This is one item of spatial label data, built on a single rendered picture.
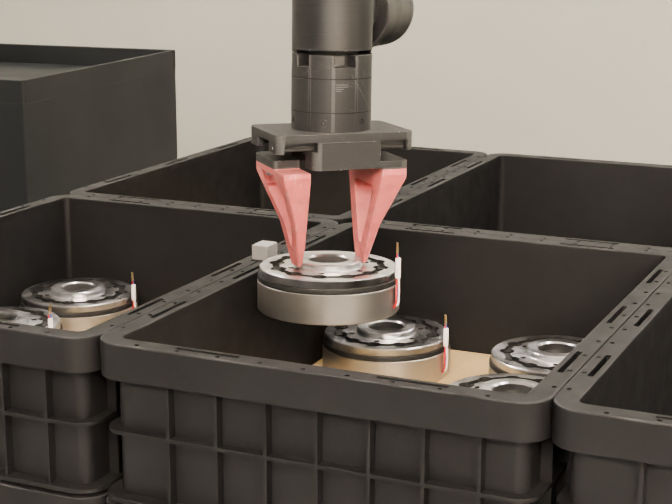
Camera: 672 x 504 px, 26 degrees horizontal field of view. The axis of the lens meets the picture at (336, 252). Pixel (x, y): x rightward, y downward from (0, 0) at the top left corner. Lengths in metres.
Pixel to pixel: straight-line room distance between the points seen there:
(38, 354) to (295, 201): 0.21
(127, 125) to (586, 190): 1.53
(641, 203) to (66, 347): 0.81
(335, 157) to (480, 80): 3.42
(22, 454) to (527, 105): 3.50
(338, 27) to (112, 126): 1.93
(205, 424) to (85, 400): 0.09
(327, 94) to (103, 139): 1.90
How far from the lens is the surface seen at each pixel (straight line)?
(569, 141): 4.39
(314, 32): 1.01
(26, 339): 0.97
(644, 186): 1.59
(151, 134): 3.07
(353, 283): 1.02
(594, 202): 1.60
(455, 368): 1.20
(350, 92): 1.02
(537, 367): 1.11
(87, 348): 0.95
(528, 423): 0.83
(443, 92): 4.46
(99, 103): 2.87
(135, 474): 0.97
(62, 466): 1.00
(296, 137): 1.00
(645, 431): 0.80
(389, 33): 1.08
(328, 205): 1.72
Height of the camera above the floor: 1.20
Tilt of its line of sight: 13 degrees down
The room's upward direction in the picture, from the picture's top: straight up
